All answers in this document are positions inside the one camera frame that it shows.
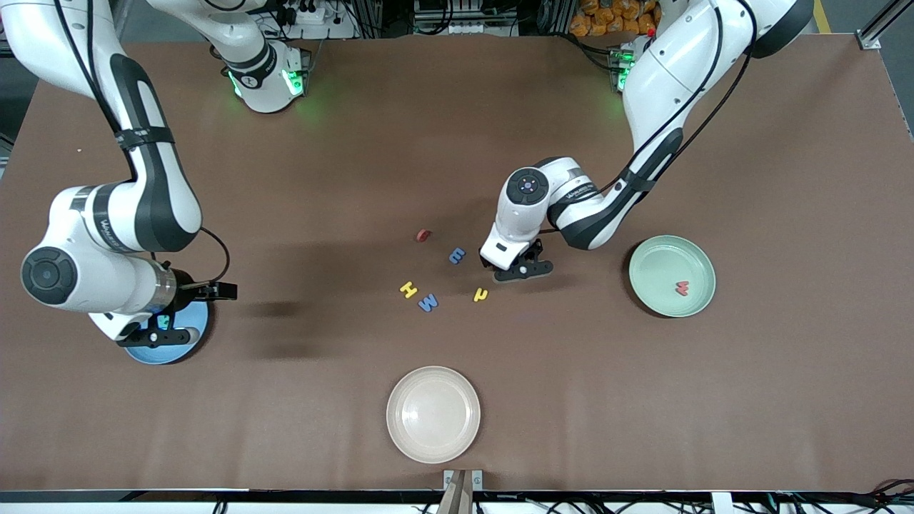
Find blue round plate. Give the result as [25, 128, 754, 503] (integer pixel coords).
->
[123, 300, 211, 366]

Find green round plate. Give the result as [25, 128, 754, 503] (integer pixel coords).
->
[628, 235, 717, 319]

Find cream white round plate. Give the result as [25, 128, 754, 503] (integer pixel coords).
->
[386, 366, 482, 465]

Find white power strip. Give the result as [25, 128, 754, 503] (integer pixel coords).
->
[282, 0, 336, 28]
[413, 0, 518, 36]

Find orange packaged items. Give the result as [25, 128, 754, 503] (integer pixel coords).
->
[569, 0, 661, 38]

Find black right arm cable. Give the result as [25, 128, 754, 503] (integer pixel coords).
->
[51, 0, 232, 285]

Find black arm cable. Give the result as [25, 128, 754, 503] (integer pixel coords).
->
[51, 0, 232, 285]
[546, 0, 759, 236]

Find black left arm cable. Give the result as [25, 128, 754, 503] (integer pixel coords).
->
[546, 0, 759, 236]

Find metal table edge bracket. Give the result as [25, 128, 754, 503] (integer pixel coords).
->
[443, 468, 484, 514]

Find aluminium frame profile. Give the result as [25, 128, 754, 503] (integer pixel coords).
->
[857, 0, 914, 51]

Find black cable bundle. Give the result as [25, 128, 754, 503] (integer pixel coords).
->
[864, 477, 914, 511]

